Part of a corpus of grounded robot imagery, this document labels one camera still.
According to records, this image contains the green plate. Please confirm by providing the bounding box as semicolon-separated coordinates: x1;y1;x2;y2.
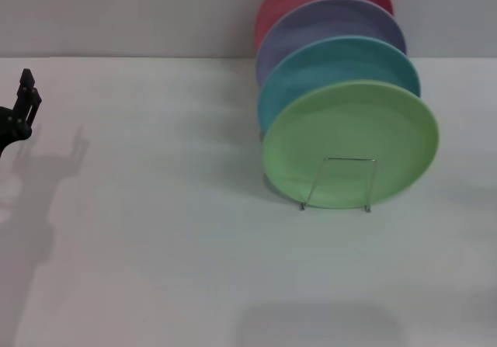
260;78;441;210

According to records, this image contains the teal plate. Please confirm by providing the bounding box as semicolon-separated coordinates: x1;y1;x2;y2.
256;33;422;139

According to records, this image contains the metal wire plate rack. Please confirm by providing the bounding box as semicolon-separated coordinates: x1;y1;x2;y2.
298;156;379;213

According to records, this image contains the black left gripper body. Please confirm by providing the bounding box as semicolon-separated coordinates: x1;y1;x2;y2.
0;105;33;158

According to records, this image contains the purple plate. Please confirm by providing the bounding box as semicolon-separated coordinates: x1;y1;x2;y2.
255;0;408;88

